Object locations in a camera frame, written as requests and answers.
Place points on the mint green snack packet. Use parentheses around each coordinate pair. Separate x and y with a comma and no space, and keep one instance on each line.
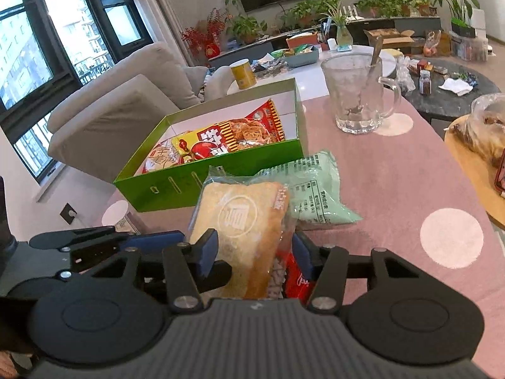
(319,189)

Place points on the glass mug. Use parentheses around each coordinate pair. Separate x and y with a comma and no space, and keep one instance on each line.
(355,94)

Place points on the potted green plant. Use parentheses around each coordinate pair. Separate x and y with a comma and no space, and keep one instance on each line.
(246,27)
(307,10)
(425,4)
(384,2)

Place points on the yellow red snack packet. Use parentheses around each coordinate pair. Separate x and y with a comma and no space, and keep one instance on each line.
(197,142)

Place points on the open cardboard box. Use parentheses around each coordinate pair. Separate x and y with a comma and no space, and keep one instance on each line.
(388,39)

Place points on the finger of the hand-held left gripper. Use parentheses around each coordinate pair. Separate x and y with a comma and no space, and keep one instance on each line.
(154,242)
(94,256)

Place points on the small brown jar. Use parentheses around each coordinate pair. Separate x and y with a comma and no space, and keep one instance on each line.
(425,83)

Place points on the white curtain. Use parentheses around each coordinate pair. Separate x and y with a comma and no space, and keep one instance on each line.
(158,8)

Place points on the tall leafy potted plant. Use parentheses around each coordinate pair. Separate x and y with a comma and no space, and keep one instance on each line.
(457,4)

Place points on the grey television console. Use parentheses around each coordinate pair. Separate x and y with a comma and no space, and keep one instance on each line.
(394,21)

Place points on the dark round table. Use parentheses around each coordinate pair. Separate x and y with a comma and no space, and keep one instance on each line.
(446,104)

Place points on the black wall socket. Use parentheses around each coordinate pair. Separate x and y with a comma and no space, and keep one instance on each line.
(68,214)

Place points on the crumpled clear plastic bag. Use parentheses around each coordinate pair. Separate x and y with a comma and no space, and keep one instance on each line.
(406,77)

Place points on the white round table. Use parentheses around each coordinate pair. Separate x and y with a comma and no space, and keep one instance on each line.
(311,79)

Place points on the wooden round tray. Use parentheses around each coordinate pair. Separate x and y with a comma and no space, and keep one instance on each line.
(473,173)

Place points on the clear toast bread packet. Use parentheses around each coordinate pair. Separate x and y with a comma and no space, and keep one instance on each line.
(240,213)

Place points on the plain red snack packet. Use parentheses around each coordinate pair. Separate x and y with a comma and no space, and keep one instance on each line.
(298,280)

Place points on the clear plastic food bag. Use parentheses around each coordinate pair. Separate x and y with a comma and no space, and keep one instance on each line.
(487,126)

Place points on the round biscuit packet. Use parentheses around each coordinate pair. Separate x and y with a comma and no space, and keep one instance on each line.
(161,158)

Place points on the red flower decoration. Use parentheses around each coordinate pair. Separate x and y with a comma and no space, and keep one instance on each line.
(205,35)

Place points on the black framed window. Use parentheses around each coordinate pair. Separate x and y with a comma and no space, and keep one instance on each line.
(35,47)

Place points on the green cardboard box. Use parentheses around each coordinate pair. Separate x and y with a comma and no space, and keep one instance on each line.
(244,173)

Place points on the glass vase with plant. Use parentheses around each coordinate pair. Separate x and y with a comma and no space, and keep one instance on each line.
(343,35)

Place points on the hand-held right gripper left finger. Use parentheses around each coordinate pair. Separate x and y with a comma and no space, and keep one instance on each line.
(209,254)

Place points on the yellow can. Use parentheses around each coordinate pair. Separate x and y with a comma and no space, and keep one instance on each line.
(242,74)

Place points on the beige armchair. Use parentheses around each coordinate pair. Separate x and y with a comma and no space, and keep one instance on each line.
(118,106)

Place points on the white tissue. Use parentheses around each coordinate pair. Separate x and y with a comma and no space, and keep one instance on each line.
(455,87)

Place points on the red noodle snack packet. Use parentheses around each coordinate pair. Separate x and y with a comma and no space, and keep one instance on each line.
(256,126)

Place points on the pink dotted tablecloth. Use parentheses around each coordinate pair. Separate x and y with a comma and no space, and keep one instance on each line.
(394,189)

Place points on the teal plastic basket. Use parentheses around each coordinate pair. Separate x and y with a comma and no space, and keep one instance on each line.
(302,57)

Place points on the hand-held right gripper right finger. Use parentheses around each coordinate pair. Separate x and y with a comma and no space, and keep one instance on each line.
(303,256)

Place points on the red cased phone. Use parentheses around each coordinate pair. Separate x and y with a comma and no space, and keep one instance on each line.
(500,179)

